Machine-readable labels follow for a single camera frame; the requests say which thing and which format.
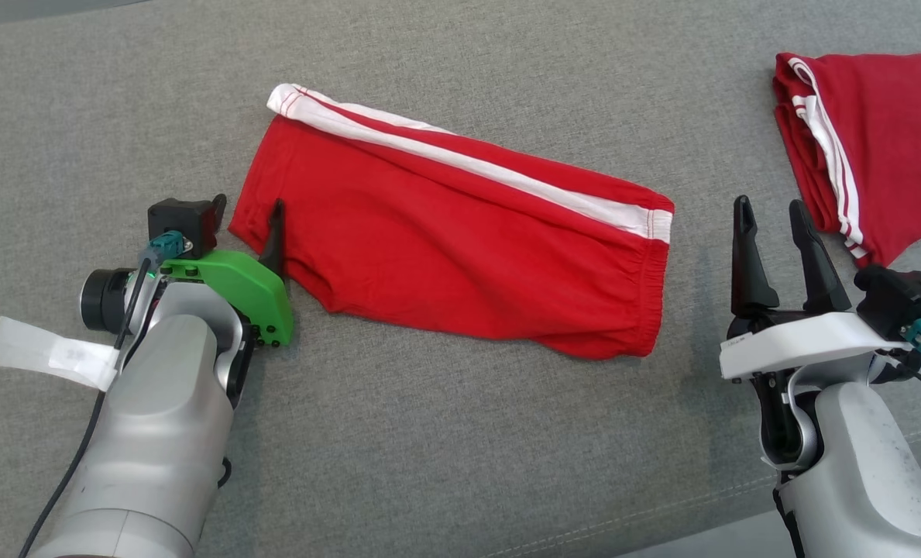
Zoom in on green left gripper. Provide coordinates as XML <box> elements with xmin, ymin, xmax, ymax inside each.
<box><xmin>159</xmin><ymin>193</ymin><xmax>297</xmax><ymax>348</ymax></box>

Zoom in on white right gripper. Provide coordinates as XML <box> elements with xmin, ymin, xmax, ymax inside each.
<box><xmin>719</xmin><ymin>195</ymin><xmax>915</xmax><ymax>467</ymax></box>

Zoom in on red white baseball jersey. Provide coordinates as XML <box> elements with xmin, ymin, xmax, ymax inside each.
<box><xmin>772</xmin><ymin>51</ymin><xmax>921</xmax><ymax>269</ymax></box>

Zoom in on red shorts with white stripe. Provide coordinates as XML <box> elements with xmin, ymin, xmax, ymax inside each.
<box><xmin>228</xmin><ymin>82</ymin><xmax>675</xmax><ymax>361</ymax></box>

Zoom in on teal left cable connector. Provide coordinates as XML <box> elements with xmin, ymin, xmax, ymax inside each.
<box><xmin>140</xmin><ymin>229</ymin><xmax>191</xmax><ymax>269</ymax></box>

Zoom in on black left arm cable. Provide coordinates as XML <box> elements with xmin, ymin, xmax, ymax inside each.
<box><xmin>17</xmin><ymin>260</ymin><xmax>156</xmax><ymax>558</ymax></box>

